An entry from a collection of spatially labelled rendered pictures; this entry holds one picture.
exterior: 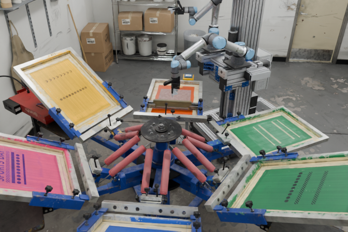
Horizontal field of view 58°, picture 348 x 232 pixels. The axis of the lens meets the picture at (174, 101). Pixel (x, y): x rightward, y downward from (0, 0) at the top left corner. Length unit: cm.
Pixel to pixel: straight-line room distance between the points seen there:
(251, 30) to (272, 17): 305
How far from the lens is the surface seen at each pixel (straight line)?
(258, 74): 354
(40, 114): 304
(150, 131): 226
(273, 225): 223
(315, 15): 699
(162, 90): 351
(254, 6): 360
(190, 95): 342
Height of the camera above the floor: 263
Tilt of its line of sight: 30 degrees down
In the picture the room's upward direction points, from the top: straight up
